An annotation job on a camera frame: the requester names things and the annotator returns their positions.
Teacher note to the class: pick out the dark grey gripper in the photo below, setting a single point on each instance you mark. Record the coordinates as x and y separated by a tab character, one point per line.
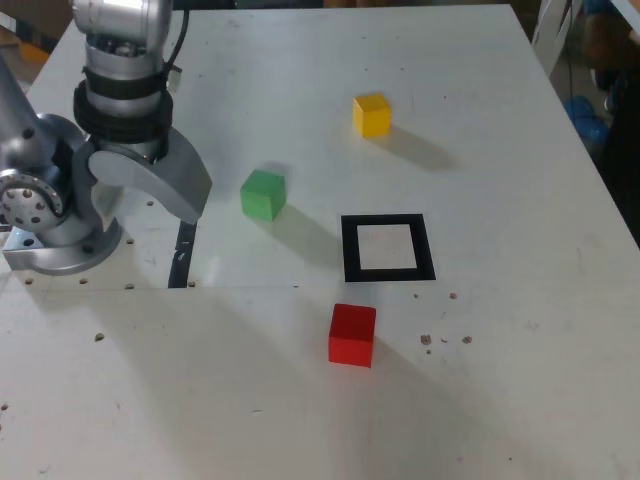
130	150

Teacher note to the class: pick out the black tape strip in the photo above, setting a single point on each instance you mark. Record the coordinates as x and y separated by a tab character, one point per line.
181	260

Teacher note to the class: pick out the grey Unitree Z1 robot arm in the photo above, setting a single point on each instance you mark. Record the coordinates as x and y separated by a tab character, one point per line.
35	140

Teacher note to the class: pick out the blue plastic object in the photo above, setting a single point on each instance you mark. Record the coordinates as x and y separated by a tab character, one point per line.
582	117

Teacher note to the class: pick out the red cube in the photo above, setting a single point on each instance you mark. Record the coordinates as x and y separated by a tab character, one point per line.
350	335

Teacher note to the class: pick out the green cube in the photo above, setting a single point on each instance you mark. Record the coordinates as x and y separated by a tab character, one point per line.
261	196

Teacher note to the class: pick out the white metal frame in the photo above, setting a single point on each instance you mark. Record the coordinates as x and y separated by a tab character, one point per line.
552	30

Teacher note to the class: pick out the yellow cube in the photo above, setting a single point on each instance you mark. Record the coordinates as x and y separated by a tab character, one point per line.
372	117

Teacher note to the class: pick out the black tape square outline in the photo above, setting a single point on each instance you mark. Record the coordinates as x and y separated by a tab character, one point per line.
350	250

